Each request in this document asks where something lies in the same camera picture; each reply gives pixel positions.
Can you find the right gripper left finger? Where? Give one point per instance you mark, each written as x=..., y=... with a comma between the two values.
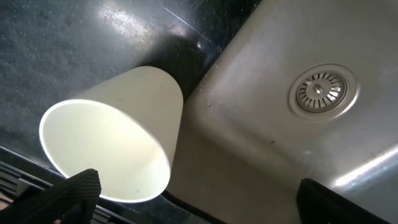
x=62, y=199

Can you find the steel sink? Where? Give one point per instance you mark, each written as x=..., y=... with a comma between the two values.
x=264, y=93

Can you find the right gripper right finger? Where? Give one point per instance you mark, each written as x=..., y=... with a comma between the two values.
x=323, y=205

